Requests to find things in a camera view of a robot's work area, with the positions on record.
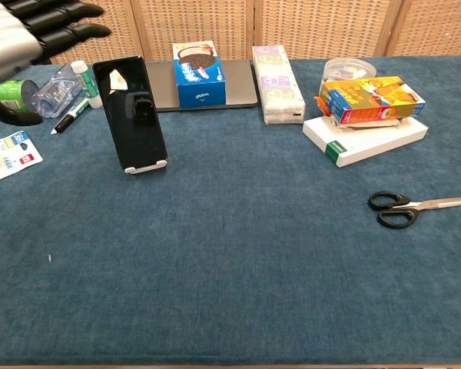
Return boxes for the clear plastic water bottle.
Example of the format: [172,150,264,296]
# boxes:
[35,62,86,119]

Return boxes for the white green glue stick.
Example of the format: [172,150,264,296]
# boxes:
[70,60,104,109]

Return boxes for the pastel tissue pack bundle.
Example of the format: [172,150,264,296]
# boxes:
[251,45,307,126]

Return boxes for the blue table cloth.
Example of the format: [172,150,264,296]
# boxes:
[0,55,461,366]

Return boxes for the black smartphone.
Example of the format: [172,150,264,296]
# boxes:
[91,55,168,172]

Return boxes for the white flat box green end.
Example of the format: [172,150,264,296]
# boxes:
[302,115,429,168]

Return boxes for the blister pack of clips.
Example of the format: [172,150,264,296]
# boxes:
[0,130,44,188]

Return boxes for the white phone stand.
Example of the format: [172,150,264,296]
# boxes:
[124,160,168,175]

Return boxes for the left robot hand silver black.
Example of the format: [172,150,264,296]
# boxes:
[0,0,112,126]

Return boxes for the blue cookie box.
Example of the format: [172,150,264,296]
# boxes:
[172,40,227,109]

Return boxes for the black handled scissors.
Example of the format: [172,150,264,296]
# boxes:
[367,191,461,230]

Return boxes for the grey laptop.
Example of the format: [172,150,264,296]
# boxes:
[144,59,259,113]

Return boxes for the wicker folding screen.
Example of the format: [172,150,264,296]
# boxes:
[48,0,461,65]

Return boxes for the black white marker pen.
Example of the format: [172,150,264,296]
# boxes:
[50,96,90,135]

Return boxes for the clear round tub of clips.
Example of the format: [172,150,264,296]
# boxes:
[323,57,377,93]

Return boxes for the orange yellow carton box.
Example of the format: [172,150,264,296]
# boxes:
[313,75,426,126]

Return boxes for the green chips can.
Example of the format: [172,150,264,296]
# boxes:
[0,78,40,115]

